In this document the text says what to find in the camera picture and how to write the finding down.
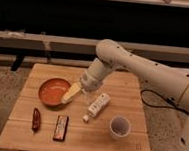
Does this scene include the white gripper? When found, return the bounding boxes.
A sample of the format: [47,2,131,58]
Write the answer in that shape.
[79,58,117,92]

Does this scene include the pale yellow sponge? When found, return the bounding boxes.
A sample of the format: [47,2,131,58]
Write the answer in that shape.
[61,82,82,104]

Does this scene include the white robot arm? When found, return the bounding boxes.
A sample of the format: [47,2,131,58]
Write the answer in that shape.
[80,39,189,151]

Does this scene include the orange ceramic bowl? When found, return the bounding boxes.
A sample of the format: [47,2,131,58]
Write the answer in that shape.
[38,78,71,107]

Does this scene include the white ceramic cup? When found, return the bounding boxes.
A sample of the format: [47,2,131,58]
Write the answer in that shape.
[109,115,131,140]

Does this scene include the wooden table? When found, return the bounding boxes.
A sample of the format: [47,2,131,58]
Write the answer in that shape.
[0,63,150,151]

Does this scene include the brown chocolate bar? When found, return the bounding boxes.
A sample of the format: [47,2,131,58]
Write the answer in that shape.
[53,115,69,141]

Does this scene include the black floor cable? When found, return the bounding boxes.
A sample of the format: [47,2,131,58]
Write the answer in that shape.
[138,88,189,116]

